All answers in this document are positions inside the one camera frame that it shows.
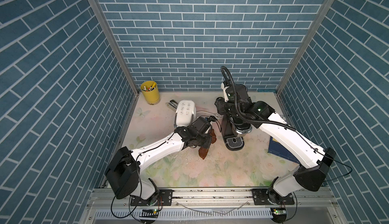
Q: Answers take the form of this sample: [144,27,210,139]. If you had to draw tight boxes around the brown cloth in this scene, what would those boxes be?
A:
[199,129,217,160]

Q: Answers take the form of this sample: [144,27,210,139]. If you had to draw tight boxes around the black coffee machine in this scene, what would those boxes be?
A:
[221,115,252,151]

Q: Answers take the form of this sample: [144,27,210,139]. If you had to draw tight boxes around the white coffee machine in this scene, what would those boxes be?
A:
[174,100,196,128]

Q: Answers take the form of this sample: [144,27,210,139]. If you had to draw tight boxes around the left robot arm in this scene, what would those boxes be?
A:
[105,117,212,205]

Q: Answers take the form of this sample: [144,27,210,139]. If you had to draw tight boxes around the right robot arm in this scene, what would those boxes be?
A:
[215,81,336,204]

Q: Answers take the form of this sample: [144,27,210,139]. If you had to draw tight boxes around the silver black stapler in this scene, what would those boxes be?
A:
[166,99,178,112]

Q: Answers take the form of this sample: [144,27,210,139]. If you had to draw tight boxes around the blue book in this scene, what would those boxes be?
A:
[268,137,300,164]

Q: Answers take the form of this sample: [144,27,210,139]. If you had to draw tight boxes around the yellow pen cup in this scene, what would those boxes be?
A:
[140,81,160,105]

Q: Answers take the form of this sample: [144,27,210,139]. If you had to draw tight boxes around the white power cable with plug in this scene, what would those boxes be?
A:
[196,110,222,122]

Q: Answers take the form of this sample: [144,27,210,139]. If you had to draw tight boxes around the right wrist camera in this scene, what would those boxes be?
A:
[221,81,234,102]

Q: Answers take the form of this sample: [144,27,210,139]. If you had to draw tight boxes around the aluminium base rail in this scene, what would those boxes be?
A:
[80,187,346,224]

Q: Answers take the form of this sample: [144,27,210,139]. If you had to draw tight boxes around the right metal corner post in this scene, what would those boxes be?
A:
[276,0,347,95]

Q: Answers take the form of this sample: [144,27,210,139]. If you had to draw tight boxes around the metal corner post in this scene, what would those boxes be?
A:
[87,0,139,96]
[276,0,347,95]

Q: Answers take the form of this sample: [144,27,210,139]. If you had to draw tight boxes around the left metal corner post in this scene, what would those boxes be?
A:
[87,0,139,96]

